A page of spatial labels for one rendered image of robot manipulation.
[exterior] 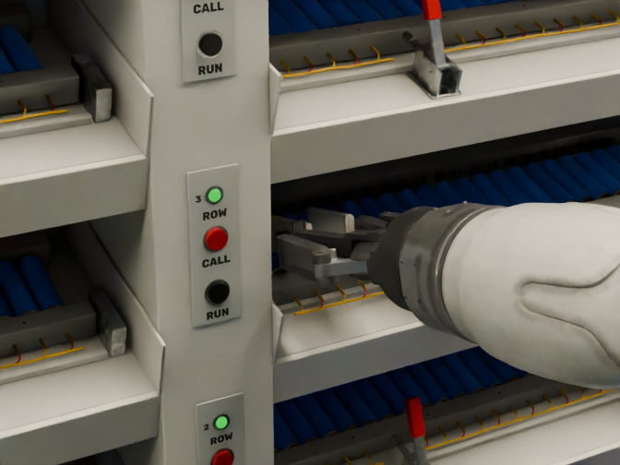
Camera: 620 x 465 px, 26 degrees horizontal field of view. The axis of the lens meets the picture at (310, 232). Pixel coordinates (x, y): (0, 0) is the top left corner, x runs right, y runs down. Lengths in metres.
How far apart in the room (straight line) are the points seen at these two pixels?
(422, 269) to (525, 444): 0.46
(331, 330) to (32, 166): 0.30
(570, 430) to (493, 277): 0.56
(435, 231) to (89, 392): 0.30
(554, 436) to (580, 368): 0.56
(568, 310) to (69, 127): 0.39
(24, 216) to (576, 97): 0.47
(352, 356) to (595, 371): 0.37
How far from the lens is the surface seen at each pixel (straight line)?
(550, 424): 1.33
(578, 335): 0.75
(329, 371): 1.09
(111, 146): 0.94
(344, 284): 1.12
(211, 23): 0.93
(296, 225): 1.04
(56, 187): 0.92
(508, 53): 1.14
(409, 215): 0.92
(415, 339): 1.12
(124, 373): 1.03
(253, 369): 1.04
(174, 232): 0.96
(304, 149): 1.00
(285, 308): 1.09
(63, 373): 1.03
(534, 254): 0.77
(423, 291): 0.87
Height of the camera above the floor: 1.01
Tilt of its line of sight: 23 degrees down
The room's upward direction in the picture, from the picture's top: straight up
